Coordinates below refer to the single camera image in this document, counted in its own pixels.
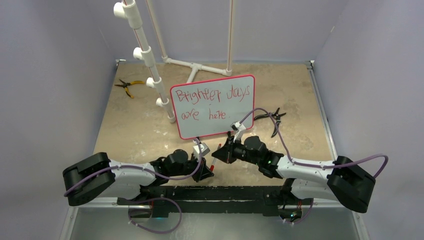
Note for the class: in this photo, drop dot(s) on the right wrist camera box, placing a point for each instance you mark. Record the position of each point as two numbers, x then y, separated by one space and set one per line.
239 130

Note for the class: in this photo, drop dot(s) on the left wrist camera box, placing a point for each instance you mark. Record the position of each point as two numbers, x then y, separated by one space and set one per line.
200 150

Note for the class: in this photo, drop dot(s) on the yellow black needle-nose pliers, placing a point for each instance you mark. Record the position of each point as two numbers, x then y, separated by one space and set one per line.
126 85

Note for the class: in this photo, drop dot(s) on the white PVC pipe frame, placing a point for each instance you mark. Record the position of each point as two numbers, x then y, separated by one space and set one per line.
129 11

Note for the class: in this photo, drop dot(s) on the pink-rimmed whiteboard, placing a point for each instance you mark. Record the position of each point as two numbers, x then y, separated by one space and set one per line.
207 108

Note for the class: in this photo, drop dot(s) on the red white marker pen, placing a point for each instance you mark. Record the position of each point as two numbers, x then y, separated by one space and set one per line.
212 166

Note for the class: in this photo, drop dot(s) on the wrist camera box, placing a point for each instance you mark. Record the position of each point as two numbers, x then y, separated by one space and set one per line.
239 130
200 150

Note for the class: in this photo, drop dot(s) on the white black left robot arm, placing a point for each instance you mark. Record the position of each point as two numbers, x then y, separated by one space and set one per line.
98 176

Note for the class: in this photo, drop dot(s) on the black handled pliers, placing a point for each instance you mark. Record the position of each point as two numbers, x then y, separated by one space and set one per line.
276 116

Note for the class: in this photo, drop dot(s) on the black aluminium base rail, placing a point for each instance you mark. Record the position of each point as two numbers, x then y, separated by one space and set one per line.
270 201

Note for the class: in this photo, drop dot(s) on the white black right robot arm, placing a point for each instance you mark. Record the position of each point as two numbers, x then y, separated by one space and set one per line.
338 180

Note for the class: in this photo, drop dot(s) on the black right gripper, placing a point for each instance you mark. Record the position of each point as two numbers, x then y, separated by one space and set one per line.
226 154

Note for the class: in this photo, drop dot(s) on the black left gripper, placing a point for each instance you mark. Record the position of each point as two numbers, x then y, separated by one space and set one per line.
203 171

